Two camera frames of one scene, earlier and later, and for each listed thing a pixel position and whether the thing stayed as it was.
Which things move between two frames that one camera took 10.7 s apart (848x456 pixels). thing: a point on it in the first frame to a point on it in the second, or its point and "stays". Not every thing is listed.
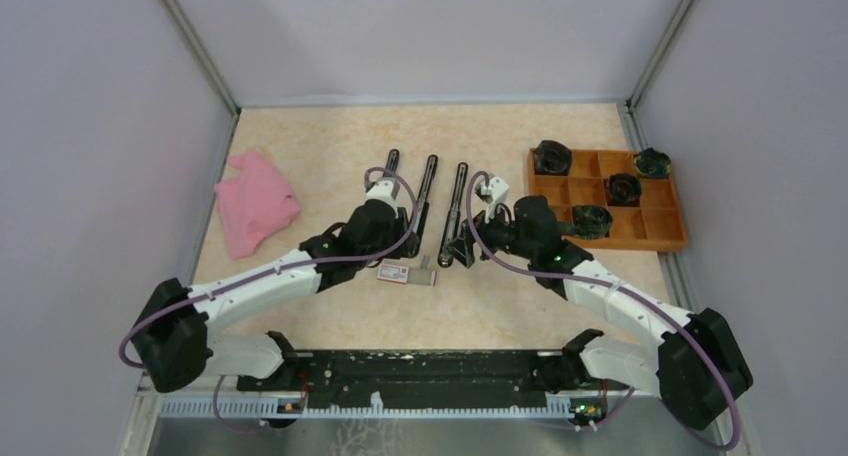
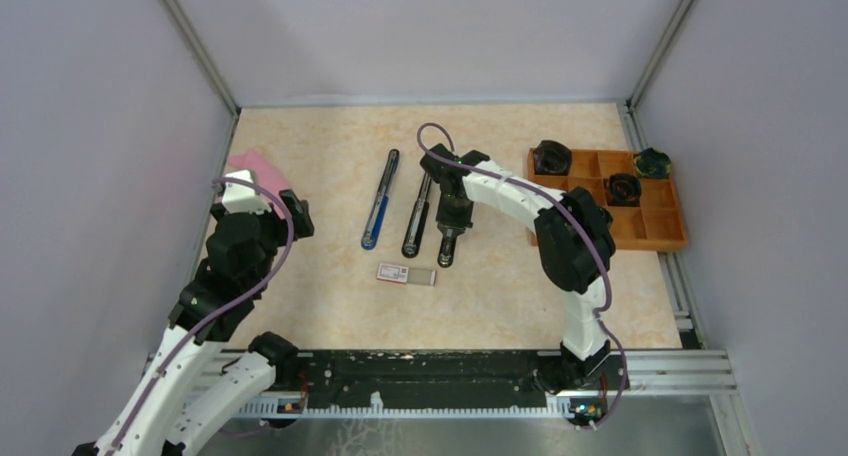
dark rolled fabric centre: (624, 190) stays
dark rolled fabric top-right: (653, 164) stays
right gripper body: (503, 235) to (455, 214)
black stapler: (414, 242) stays
